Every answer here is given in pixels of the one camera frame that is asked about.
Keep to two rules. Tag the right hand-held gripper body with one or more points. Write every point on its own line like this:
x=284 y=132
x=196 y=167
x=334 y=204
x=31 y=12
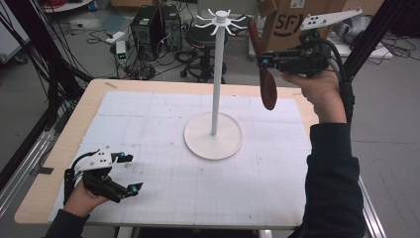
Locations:
x=307 y=61

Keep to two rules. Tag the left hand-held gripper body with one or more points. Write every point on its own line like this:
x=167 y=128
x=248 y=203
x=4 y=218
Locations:
x=99 y=181

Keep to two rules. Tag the brown wooden spoon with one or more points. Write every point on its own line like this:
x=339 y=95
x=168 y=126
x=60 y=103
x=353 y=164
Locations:
x=268 y=89

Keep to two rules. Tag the white hook rack stand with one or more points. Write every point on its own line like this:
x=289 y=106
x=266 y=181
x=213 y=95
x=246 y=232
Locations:
x=213 y=139

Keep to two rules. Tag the person's left hand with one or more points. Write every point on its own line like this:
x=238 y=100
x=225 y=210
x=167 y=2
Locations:
x=79 y=203

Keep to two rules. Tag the person's right hand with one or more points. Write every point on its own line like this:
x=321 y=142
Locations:
x=322 y=95

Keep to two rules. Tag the white grid mat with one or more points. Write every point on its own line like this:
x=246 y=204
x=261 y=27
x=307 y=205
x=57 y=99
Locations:
x=148 y=198

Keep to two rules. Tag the brown cardboard box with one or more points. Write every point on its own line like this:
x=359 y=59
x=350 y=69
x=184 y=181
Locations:
x=287 y=20

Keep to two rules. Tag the black tape strip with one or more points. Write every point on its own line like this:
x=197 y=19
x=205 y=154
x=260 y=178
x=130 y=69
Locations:
x=45 y=170

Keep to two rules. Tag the black round stool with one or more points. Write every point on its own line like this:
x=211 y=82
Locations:
x=201 y=39

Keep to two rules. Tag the slim black computer tower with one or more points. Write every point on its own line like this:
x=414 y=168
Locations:
x=171 y=26

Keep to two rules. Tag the white device with green light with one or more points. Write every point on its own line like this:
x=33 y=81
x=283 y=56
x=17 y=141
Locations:
x=121 y=53

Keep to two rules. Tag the white power strip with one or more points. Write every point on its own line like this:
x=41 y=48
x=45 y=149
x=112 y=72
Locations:
x=115 y=37

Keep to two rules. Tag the large black computer tower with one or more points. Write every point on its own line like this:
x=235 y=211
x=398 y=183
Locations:
x=145 y=33

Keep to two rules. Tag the black frame post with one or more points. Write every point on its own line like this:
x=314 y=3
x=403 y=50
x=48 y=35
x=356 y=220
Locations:
x=49 y=66
x=373 y=36

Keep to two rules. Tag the aluminium rail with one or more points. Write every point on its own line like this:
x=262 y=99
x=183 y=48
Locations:
x=23 y=168
x=371 y=211

